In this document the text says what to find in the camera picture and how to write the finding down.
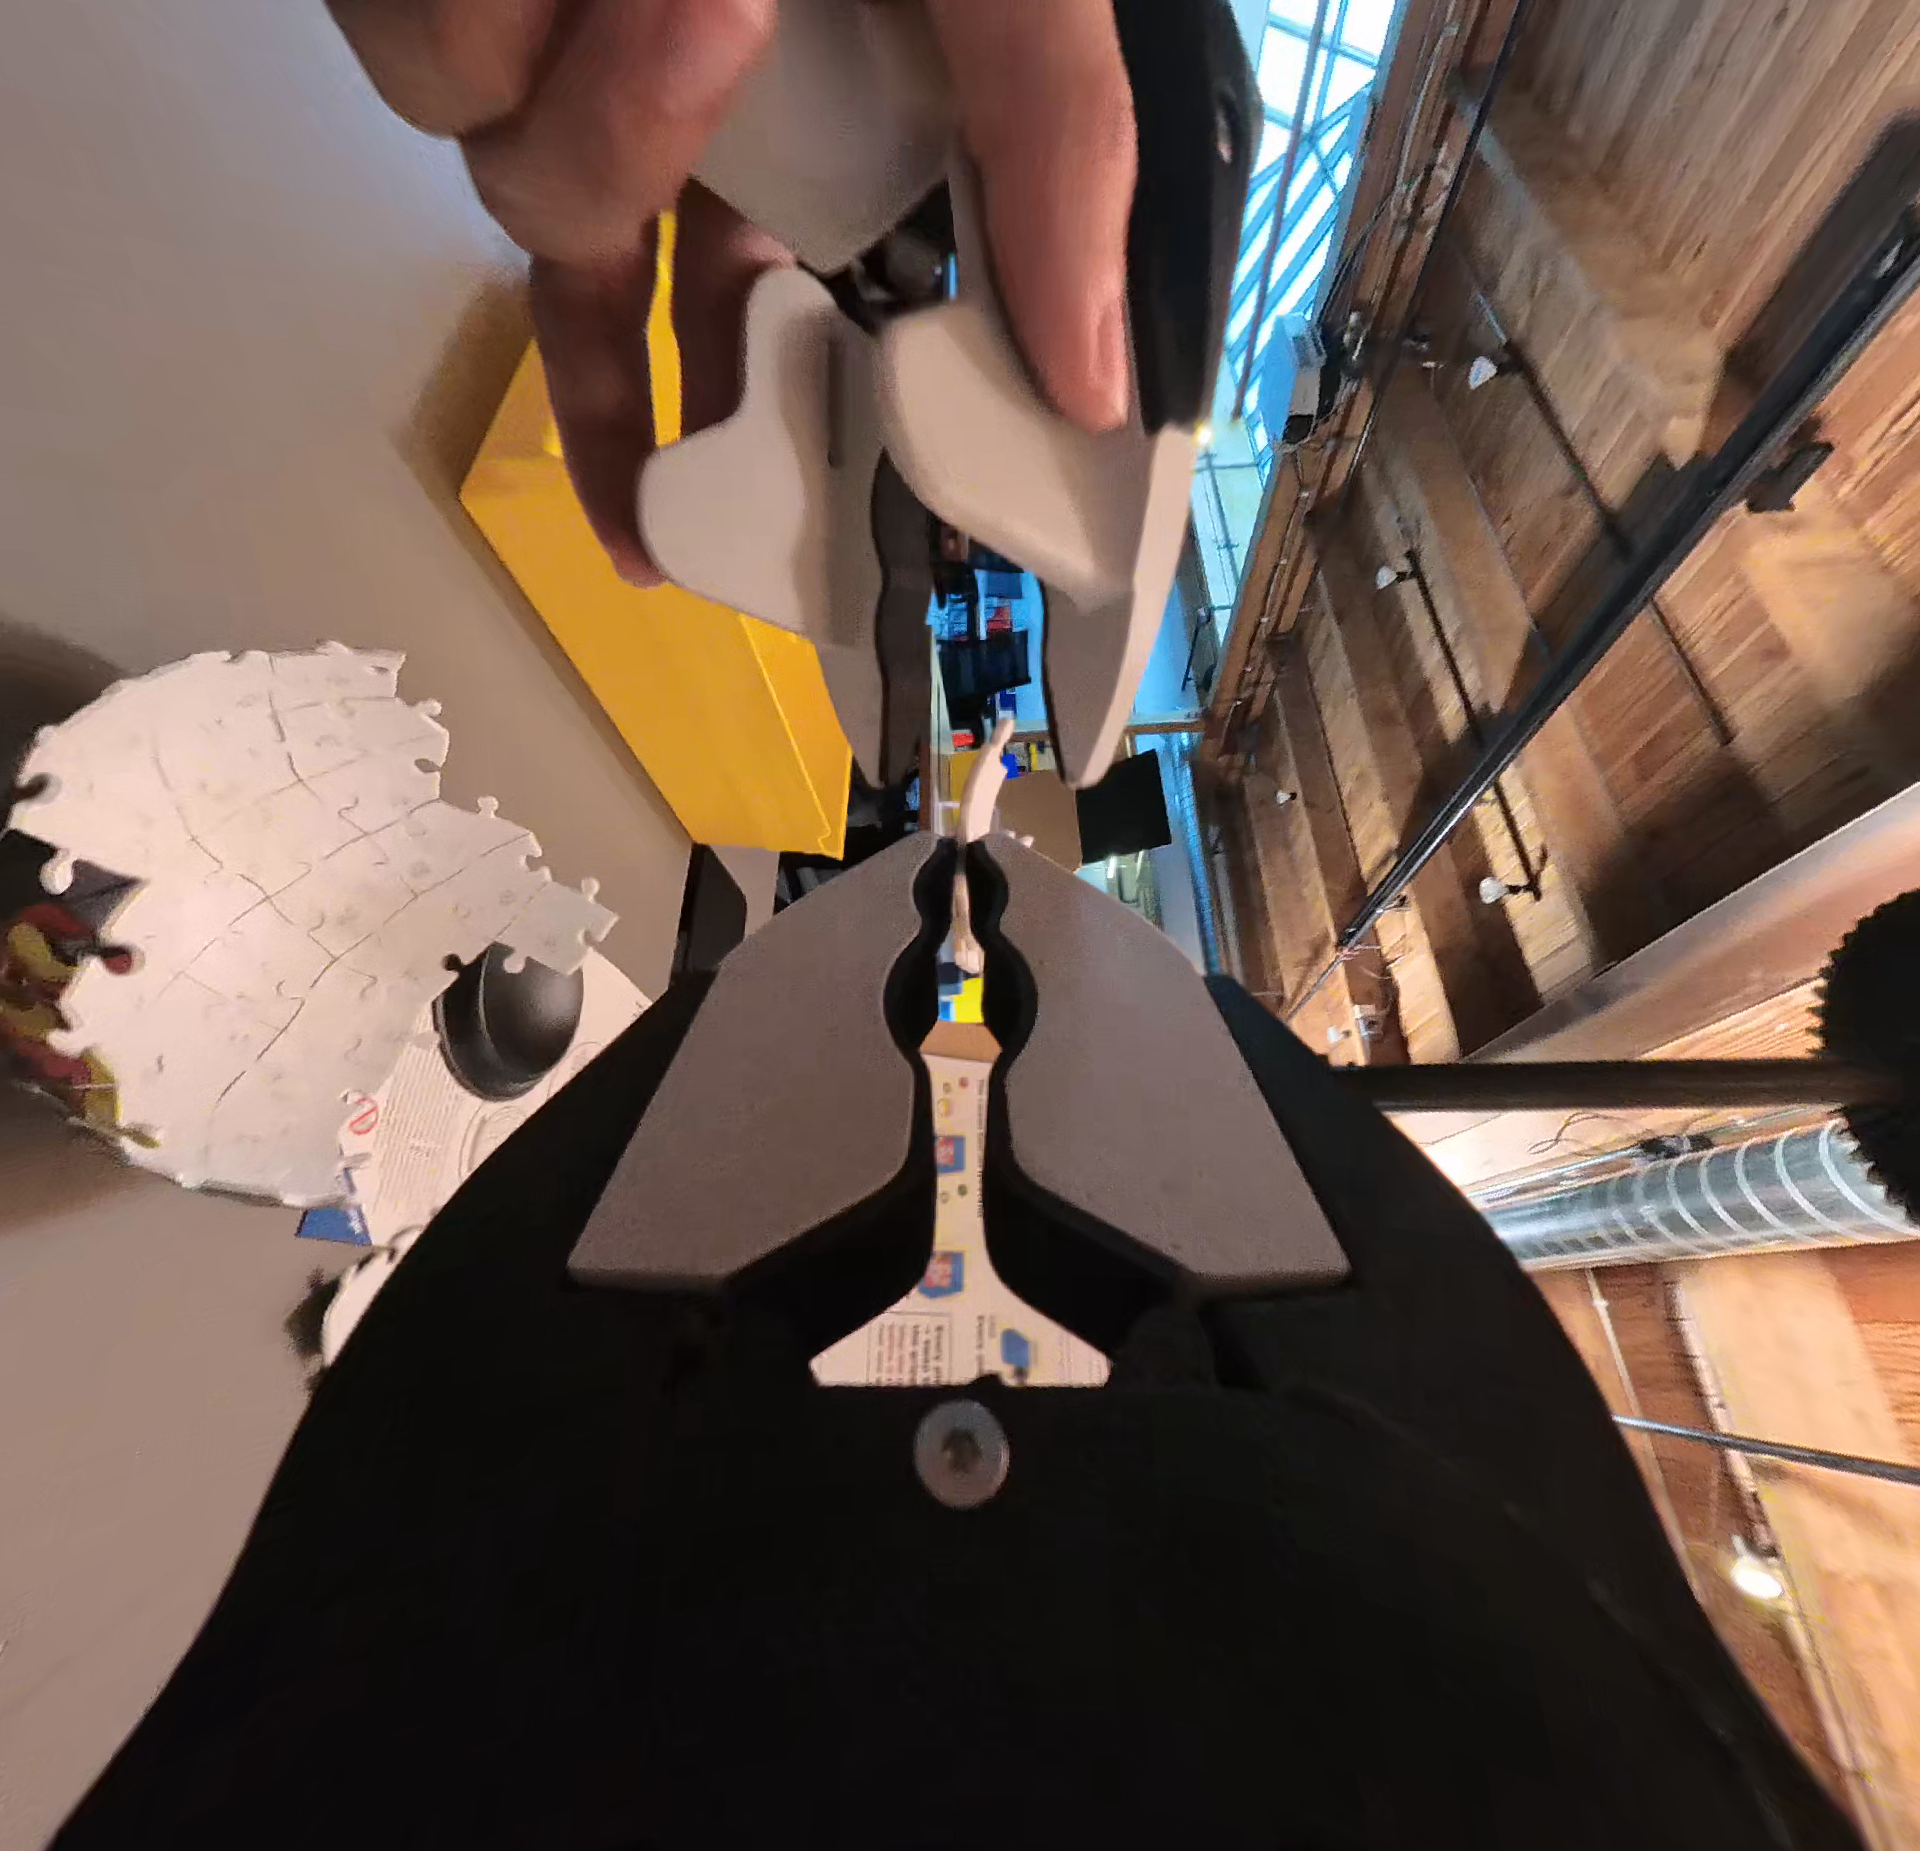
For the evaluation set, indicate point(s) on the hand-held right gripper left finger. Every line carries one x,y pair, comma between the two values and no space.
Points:
751,1116

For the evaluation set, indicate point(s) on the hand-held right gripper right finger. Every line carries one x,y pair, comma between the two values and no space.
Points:
1156,1116

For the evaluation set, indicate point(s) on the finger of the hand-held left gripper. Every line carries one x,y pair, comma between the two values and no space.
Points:
1051,500
765,515

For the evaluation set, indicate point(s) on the white puzzle piece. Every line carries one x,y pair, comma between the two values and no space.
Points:
984,786

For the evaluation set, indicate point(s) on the black round ball stand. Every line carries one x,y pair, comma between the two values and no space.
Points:
511,1018

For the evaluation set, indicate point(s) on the white puzzle instruction leaflet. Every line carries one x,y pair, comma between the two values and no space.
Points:
436,1146

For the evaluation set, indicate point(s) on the person's left hand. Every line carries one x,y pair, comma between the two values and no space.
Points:
585,66

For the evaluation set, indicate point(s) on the yellow plastic bin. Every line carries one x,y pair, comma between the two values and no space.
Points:
661,682

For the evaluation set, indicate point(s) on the instruction sheet on wooden stand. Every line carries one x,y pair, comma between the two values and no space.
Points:
961,1041

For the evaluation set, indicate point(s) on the printed task instruction sheet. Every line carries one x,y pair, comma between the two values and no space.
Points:
954,1205

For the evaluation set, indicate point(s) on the brown cardboard box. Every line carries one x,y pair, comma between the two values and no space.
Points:
1044,824

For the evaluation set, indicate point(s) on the black rod with knob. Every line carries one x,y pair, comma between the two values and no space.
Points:
1576,1083

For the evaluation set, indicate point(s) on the black ceiling lighting track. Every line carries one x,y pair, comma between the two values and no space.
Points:
1650,575

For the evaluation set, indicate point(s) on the silver ventilation duct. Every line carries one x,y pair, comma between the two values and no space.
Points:
1681,1198

